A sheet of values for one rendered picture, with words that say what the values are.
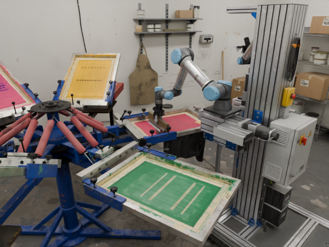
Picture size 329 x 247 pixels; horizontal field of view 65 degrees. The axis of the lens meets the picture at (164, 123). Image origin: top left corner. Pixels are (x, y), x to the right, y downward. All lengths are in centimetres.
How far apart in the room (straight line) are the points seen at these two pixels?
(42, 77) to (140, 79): 152
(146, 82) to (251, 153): 270
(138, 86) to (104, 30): 105
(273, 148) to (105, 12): 314
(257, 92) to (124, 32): 275
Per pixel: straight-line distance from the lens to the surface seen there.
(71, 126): 253
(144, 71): 449
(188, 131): 238
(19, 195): 189
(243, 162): 237
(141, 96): 456
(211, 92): 195
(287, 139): 204
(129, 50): 440
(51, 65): 417
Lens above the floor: 194
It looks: 22 degrees down
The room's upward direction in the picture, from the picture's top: straight up
